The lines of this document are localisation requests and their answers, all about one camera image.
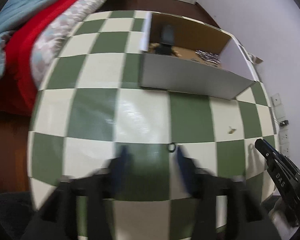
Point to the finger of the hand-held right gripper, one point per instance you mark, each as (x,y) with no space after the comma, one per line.
(267,151)

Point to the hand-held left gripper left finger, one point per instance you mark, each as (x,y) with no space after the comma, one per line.
(122,165)

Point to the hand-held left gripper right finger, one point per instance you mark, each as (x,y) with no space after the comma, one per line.
(183,167)

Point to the cardboard box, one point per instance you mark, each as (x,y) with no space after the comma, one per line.
(190,80)

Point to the black smart band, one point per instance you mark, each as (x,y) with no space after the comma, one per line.
(166,37)

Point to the plastic bag with red print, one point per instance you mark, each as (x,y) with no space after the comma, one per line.
(277,207)

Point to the black charger plug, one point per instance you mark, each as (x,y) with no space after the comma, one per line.
(284,123)

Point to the small metal pendant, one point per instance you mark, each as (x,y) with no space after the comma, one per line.
(231,130)

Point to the green white checkered tablecloth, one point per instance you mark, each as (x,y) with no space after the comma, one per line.
(140,117)

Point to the brown cardboard piece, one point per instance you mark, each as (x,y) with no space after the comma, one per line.
(256,59)

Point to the person's dark trousers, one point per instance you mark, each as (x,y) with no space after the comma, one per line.
(10,217)

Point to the grey white diamond quilt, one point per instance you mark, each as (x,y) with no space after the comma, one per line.
(55,35)

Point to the red blanket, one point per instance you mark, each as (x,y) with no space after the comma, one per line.
(22,55)

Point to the teal blanket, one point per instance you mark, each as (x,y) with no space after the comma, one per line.
(15,10)

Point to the white wall socket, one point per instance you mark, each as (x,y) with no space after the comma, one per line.
(280,112)
(276,99)
(284,136)
(285,148)

